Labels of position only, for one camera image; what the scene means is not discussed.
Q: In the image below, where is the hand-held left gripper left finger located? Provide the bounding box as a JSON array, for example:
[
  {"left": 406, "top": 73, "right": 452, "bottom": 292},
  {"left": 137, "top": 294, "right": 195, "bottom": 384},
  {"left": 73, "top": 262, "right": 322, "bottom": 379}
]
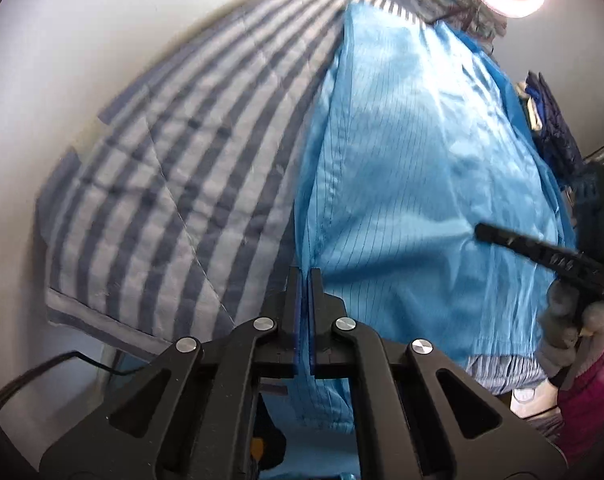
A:
[{"left": 39, "top": 266, "right": 303, "bottom": 480}]

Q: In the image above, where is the blue white striped blanket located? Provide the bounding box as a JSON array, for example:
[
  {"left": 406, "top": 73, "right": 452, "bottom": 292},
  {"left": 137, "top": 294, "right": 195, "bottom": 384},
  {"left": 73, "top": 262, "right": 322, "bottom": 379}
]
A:
[{"left": 36, "top": 0, "right": 550, "bottom": 393}]

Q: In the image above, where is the black cable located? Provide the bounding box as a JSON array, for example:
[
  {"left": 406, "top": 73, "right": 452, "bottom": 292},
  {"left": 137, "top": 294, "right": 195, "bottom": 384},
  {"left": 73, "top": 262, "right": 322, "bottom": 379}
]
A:
[{"left": 0, "top": 351, "right": 148, "bottom": 411}]

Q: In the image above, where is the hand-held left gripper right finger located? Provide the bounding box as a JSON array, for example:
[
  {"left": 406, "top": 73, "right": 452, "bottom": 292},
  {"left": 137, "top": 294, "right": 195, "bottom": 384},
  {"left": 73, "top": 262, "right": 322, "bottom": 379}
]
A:
[{"left": 307, "top": 267, "right": 567, "bottom": 480}]

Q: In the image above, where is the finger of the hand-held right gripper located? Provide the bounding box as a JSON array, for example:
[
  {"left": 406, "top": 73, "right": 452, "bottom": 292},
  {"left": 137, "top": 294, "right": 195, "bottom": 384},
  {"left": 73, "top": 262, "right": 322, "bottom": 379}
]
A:
[{"left": 474, "top": 223, "right": 577, "bottom": 273}]

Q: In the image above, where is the stack of dark folded clothes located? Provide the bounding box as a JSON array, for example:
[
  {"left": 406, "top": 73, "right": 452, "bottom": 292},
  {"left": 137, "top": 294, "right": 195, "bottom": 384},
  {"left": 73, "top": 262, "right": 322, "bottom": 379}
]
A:
[{"left": 514, "top": 71, "right": 582, "bottom": 181}]

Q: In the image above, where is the light blue pinstriped garment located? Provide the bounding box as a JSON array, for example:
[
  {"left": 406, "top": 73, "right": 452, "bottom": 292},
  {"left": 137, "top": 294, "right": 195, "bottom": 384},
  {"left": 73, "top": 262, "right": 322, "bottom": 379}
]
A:
[{"left": 257, "top": 2, "right": 580, "bottom": 433}]

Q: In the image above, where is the person's right hand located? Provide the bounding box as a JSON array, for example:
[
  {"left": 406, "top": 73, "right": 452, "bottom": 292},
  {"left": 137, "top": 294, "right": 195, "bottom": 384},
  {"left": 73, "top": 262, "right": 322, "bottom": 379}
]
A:
[{"left": 536, "top": 280, "right": 604, "bottom": 386}]

